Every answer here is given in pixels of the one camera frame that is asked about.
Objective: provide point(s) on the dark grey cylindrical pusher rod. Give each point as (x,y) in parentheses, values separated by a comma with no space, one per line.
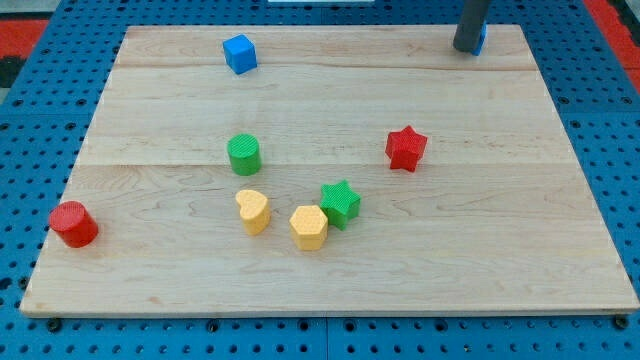
(474,13)

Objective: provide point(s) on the blue triangle block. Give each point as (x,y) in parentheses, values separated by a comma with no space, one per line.
(481,39)

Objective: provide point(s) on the red star block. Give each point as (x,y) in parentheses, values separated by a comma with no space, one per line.
(405,148)

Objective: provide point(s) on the green star block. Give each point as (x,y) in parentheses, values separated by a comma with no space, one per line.
(340,203)

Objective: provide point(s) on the light wooden board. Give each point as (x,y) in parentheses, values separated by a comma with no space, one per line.
(497,219)

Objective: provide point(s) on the blue cube block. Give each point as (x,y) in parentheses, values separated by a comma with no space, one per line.
(240,54)

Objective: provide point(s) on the green cylinder block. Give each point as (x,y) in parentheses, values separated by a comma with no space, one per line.
(244,154)

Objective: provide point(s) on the yellow hexagon block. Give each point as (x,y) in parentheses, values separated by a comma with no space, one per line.
(308,227)

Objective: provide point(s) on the yellow heart block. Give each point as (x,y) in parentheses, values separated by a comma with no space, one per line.
(254,211)

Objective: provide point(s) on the red cylinder block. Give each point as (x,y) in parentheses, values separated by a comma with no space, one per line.
(72,222)

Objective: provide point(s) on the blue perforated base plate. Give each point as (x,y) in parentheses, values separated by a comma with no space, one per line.
(50,104)

